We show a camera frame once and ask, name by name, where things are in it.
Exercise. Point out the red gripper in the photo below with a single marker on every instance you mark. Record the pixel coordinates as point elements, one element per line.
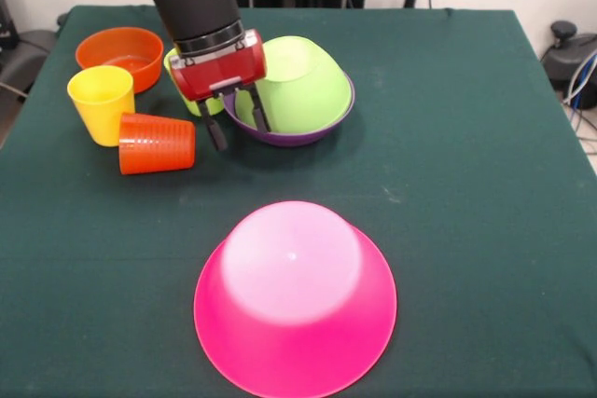
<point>219,69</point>

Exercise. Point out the green bowl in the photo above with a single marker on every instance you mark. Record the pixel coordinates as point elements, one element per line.
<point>308,95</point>

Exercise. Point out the pink bowl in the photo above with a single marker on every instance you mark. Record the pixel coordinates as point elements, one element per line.
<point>298,314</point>

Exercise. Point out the green cup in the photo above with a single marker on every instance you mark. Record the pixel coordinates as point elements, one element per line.
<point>212,106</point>

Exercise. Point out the purple bowl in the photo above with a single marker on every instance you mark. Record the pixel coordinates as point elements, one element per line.
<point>289,137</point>

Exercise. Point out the orange cup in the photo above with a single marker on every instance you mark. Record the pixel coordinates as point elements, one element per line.
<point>158,146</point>

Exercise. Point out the tall yellow cup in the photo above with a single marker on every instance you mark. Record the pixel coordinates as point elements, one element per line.
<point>100,109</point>

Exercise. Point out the orange bowl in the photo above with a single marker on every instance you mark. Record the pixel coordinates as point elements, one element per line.
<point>116,44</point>

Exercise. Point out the dark green tablecloth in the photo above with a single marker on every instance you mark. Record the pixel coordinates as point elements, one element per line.
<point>466,230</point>

